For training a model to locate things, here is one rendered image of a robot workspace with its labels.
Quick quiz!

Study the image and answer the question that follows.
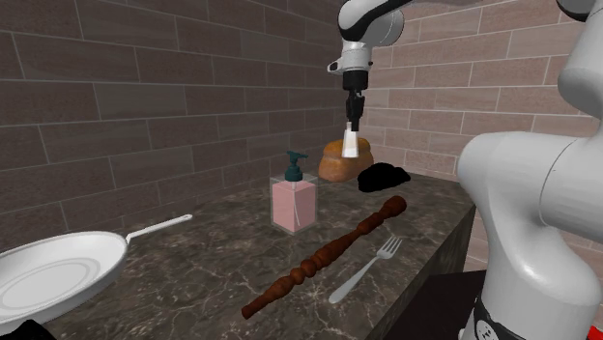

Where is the brown bread loaf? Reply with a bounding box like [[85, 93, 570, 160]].
[[318, 137, 376, 184]]

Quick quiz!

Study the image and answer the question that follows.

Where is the black lumpy object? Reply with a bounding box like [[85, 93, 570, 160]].
[[357, 161, 412, 194]]

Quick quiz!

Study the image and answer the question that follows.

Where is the pink soap dispenser teal pump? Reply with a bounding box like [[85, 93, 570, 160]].
[[269, 150, 320, 236]]

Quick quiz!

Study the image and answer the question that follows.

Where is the brown turned wooden rolling pin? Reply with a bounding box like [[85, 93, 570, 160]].
[[241, 195, 408, 321]]

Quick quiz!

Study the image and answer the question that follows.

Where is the silver fork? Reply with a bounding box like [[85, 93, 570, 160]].
[[328, 235, 404, 305]]

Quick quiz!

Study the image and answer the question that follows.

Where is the white frying pan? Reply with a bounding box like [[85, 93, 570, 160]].
[[0, 213, 194, 327]]

